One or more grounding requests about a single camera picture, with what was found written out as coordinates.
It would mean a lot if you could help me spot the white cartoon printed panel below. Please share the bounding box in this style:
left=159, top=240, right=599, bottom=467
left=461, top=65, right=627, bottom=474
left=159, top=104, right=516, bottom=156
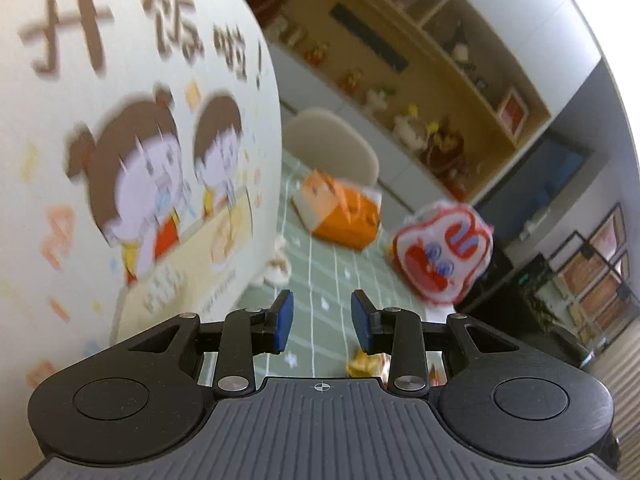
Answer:
left=0, top=0, right=284, bottom=480

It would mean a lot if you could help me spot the small yellow snack packet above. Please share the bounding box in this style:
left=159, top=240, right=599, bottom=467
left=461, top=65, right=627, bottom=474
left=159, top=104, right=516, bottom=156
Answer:
left=346, top=350, right=389, bottom=379

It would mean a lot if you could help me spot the black framed rack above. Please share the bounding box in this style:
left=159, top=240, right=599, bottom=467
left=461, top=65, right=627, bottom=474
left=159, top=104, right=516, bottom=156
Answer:
left=549, top=202, right=632, bottom=347

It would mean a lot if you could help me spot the beige chair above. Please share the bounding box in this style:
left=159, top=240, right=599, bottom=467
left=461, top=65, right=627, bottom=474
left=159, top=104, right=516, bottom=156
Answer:
left=282, top=107, right=380, bottom=187

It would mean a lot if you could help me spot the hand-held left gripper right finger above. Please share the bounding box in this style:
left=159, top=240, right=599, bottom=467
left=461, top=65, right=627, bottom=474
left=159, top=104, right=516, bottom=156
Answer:
left=350, top=289, right=522, bottom=399

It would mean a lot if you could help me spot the wooden shelf unit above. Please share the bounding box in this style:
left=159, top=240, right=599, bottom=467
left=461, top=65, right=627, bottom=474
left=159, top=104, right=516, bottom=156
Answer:
left=225, top=0, right=553, bottom=202

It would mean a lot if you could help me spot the orange tissue pack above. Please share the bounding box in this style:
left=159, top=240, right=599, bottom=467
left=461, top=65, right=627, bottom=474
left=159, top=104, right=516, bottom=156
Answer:
left=291, top=169, right=383, bottom=252

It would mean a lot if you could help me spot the row of toy figurines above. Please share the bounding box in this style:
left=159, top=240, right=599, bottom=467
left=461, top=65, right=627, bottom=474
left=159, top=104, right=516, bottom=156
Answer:
left=235, top=0, right=468, bottom=197

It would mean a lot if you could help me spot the small cream wrapped snack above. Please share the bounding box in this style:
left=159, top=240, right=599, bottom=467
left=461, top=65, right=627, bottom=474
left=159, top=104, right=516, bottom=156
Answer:
left=263, top=235, right=292, bottom=286

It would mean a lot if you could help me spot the red white rabbit bag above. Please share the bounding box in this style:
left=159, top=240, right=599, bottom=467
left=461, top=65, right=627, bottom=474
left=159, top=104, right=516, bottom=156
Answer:
left=390, top=201, right=495, bottom=307

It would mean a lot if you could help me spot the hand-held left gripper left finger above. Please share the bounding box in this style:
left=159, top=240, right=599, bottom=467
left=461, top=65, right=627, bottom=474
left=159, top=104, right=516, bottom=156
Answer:
left=120, top=289, right=295, bottom=399

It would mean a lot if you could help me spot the red picture frame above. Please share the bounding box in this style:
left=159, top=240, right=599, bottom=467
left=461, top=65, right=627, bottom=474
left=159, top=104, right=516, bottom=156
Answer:
left=497, top=87, right=531, bottom=134

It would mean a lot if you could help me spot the black cabinet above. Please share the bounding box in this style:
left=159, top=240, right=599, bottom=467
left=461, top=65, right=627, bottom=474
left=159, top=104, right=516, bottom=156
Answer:
left=457, top=254, right=551, bottom=322

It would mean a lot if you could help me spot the long black bar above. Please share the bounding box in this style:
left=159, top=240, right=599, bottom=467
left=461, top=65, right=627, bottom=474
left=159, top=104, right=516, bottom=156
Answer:
left=330, top=2, right=409, bottom=72

